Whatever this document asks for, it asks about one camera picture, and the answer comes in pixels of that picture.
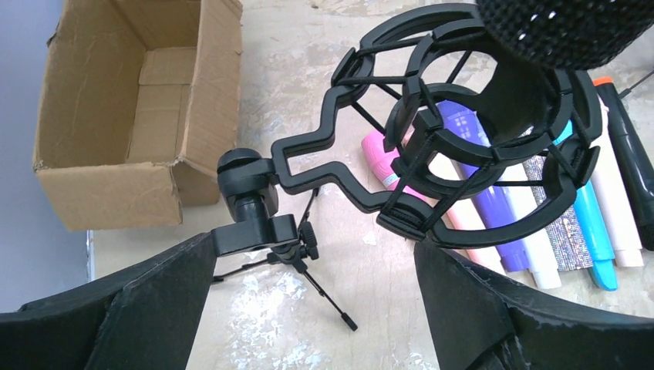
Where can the purple toy microphone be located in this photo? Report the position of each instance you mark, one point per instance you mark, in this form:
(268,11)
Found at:
(491,204)

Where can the black tripod microphone stand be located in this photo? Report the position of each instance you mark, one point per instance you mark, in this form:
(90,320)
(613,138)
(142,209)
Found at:
(392,83)

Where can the black small tripod stand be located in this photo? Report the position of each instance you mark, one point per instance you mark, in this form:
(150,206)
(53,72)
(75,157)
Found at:
(625,92)

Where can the brown cardboard box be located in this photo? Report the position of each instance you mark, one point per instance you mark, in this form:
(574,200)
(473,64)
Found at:
(139,101)

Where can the black glitter microphone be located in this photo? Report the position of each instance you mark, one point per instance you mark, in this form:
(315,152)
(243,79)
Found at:
(569,35)

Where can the beige microphone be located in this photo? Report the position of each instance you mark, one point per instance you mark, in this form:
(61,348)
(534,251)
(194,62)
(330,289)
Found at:
(614,203)
(464,216)

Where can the teal toy microphone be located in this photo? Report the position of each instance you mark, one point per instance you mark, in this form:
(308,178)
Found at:
(596,236)

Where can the silver rhinestone microphone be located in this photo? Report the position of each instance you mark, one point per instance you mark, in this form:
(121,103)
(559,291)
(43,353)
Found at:
(565,234)

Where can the pink toy microphone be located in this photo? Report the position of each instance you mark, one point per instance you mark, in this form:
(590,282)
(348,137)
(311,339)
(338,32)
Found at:
(380,161)

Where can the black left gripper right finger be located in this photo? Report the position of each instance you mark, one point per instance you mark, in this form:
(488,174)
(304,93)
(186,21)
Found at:
(480,319)

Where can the white toy microphone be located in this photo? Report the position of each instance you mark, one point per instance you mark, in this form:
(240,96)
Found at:
(538,247)

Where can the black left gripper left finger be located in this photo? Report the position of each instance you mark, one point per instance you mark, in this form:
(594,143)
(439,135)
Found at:
(145,316)

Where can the plain black microphone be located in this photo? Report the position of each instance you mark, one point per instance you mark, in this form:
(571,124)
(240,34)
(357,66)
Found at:
(633,161)

